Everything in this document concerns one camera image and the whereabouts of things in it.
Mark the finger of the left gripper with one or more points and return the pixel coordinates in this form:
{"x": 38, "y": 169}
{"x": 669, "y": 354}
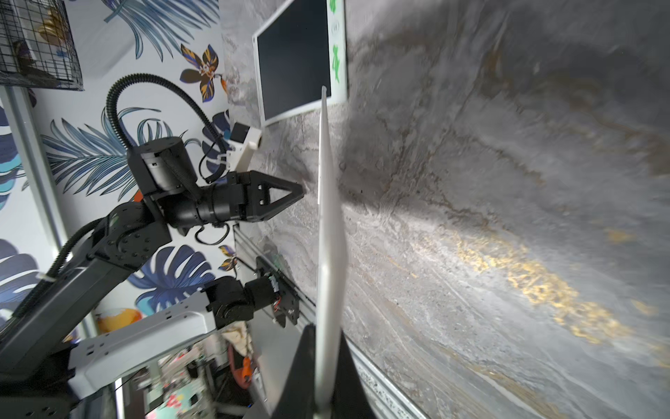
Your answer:
{"x": 269, "y": 196}

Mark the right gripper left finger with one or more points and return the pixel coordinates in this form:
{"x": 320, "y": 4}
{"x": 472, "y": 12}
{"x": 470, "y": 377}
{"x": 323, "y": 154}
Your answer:
{"x": 297, "y": 399}

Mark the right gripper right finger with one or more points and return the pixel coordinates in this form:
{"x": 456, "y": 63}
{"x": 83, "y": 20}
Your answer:
{"x": 349, "y": 398}

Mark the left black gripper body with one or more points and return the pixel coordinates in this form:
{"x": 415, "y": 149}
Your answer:
{"x": 238, "y": 199}

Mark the white drawing tablet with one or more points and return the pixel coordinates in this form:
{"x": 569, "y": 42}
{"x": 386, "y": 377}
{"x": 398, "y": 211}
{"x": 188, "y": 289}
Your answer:
{"x": 300, "y": 56}
{"x": 333, "y": 259}

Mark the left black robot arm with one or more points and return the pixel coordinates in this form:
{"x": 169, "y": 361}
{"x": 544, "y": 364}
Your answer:
{"x": 43, "y": 375}

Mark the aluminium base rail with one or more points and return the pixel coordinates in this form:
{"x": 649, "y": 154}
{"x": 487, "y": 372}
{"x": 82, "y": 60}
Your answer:
{"x": 276, "y": 331}

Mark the black wire basket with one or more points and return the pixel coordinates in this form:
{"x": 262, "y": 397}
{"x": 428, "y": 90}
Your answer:
{"x": 37, "y": 47}

